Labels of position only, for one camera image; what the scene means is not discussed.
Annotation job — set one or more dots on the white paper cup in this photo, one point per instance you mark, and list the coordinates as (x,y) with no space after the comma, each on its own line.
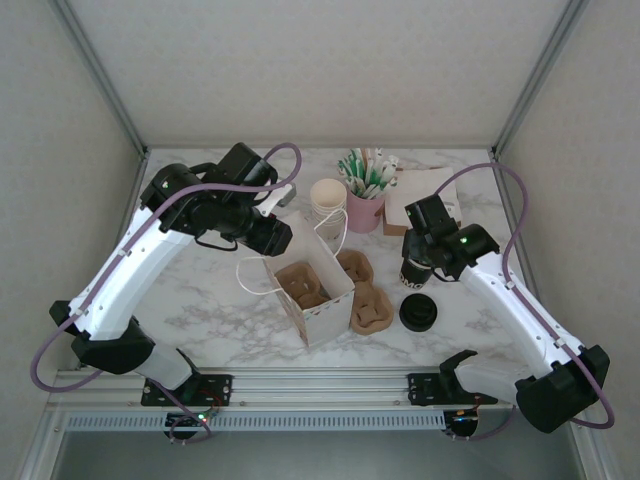
(320,212)
(330,235)
(327,192)
(336,220)
(320,216)

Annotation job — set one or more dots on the white paper napkin stack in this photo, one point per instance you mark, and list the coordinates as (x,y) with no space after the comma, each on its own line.
(425,182)

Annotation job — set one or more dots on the brown cardboard napkin tray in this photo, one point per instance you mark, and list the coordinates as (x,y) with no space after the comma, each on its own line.
(395,229)

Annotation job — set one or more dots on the small lit controller board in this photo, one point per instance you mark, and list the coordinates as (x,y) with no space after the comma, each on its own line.
(192,419)
(462,417)

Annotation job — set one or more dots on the aluminium frame leg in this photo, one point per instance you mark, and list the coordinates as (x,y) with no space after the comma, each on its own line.
(592,455)
(42,440)

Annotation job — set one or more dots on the white paper wrapped straw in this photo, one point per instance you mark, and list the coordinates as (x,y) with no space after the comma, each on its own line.
(391,175)
(378,167)
(365,170)
(385,175)
(391,184)
(373,170)

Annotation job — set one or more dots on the white patterned paper gift bag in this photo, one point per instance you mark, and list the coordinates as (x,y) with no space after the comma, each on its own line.
(327,320)

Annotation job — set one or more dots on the pink straw holder cup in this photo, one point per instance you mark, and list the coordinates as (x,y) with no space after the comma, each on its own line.
(365,215)

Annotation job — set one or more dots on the aluminium table side rail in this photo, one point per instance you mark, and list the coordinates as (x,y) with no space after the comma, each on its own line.
(131,197)
(531,275)

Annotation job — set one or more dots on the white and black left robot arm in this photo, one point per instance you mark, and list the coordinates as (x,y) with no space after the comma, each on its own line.
(125,280)

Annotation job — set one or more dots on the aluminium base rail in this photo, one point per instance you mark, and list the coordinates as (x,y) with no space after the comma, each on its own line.
(320,387)

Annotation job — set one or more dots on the brown cardboard cup carrier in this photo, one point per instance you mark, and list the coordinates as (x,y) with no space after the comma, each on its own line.
(370,310)
(300,280)

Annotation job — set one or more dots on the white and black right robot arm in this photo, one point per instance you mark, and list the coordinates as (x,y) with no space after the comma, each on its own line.
(510,310)

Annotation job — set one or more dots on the dark takeout coffee cup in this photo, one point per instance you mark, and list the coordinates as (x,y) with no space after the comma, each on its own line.
(412,277)

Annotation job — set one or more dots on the aluminium frame post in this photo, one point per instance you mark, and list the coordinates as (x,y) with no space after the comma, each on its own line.
(106,80)
(532,80)

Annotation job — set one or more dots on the green striped wrapped straw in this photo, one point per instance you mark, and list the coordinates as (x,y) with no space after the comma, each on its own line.
(357,170)
(349,176)

